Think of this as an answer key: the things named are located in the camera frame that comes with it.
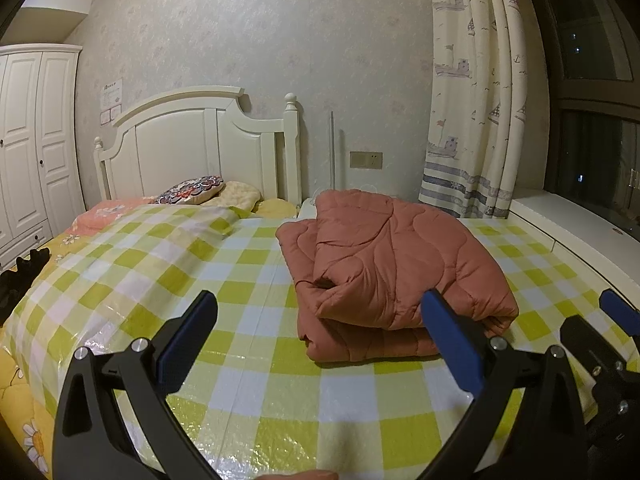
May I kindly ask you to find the person's left hand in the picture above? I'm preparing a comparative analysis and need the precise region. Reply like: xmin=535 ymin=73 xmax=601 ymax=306
xmin=257 ymin=469 xmax=341 ymax=480

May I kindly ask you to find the white paper wall notice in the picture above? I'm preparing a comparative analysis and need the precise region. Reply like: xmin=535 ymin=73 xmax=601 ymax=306
xmin=101 ymin=77 xmax=124 ymax=111

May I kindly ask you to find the white nightstand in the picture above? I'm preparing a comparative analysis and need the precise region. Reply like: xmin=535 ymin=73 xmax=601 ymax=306
xmin=295 ymin=196 xmax=322 ymax=221

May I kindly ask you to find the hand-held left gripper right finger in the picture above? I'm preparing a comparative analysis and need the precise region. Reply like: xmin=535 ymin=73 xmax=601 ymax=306
xmin=421 ymin=287 xmax=591 ymax=480

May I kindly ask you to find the gold wall socket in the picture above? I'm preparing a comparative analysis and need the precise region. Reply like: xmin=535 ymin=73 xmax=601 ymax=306
xmin=349 ymin=151 xmax=383 ymax=170

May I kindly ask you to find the yellow pillow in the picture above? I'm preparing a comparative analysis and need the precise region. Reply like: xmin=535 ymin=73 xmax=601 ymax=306
xmin=252 ymin=197 xmax=303 ymax=220

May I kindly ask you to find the green checkered plastic bed cover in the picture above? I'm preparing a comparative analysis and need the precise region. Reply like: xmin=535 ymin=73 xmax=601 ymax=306
xmin=0 ymin=204 xmax=640 ymax=480

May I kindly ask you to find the patterned embroidered pillow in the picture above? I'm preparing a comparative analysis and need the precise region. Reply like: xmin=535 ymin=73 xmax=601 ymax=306
xmin=152 ymin=175 xmax=226 ymax=206

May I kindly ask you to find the cream quilted pillow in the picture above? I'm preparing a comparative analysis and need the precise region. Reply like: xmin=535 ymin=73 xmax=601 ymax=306
xmin=207 ymin=181 xmax=263 ymax=212

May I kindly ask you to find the dark bay window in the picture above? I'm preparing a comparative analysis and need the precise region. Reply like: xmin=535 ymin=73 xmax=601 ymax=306
xmin=520 ymin=0 xmax=640 ymax=222

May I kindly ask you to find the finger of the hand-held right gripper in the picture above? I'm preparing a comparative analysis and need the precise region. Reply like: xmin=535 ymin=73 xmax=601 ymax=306
xmin=599 ymin=289 xmax=640 ymax=343
xmin=559 ymin=315 xmax=633 ymax=386

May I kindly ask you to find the white window sill bench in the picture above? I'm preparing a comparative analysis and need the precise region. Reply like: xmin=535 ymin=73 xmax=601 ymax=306
xmin=507 ymin=192 xmax=640 ymax=313

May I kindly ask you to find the white wooden bed headboard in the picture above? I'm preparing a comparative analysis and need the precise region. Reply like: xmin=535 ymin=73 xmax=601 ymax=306
xmin=93 ymin=86 xmax=303 ymax=207

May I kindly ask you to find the boat print curtain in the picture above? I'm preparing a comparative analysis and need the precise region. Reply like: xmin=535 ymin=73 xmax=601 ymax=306
xmin=417 ymin=0 xmax=532 ymax=220

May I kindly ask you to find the rust quilted jacket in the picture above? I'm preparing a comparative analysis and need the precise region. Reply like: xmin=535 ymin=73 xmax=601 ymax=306
xmin=276 ymin=189 xmax=520 ymax=363

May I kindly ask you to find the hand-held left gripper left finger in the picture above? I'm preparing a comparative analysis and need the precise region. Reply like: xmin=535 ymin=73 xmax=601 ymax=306
xmin=52 ymin=290 xmax=219 ymax=480

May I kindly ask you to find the slim grey desk lamp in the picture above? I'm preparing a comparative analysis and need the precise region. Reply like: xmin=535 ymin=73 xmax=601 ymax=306
xmin=327 ymin=109 xmax=346 ymax=194

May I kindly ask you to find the white wardrobe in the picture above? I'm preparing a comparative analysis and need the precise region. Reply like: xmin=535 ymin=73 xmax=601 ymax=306
xmin=0 ymin=44 xmax=86 ymax=272

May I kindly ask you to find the dark cloth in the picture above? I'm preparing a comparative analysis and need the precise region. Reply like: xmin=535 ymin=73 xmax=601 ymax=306
xmin=0 ymin=247 xmax=52 ymax=323

